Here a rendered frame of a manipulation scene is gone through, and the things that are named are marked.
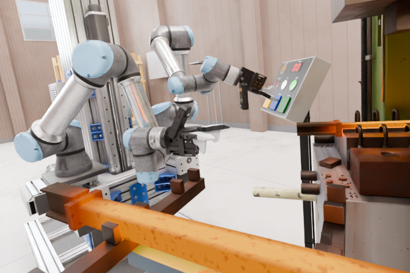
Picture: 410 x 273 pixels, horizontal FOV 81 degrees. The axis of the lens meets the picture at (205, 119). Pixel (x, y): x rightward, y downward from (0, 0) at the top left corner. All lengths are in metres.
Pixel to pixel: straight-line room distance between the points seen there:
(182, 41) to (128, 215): 1.14
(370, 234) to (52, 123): 0.94
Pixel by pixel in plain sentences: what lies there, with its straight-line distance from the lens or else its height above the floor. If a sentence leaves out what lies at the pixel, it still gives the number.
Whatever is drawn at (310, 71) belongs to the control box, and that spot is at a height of 1.14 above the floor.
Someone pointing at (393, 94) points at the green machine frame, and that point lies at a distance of 0.90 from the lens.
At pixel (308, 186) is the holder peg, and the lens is 0.64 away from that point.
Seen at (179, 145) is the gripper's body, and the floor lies 0.96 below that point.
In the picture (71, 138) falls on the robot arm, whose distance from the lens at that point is 1.15.
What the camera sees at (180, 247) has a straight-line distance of 0.26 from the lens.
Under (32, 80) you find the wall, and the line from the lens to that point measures 9.09.
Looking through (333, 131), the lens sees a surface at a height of 0.99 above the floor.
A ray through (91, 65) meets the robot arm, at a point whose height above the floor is 1.23.
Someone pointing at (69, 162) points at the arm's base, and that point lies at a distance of 1.18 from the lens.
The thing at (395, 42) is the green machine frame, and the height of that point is 1.20.
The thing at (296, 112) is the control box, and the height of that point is 0.98.
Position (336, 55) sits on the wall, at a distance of 4.41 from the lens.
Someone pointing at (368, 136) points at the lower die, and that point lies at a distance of 0.64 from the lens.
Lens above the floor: 1.15
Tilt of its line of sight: 9 degrees down
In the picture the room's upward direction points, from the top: 6 degrees counter-clockwise
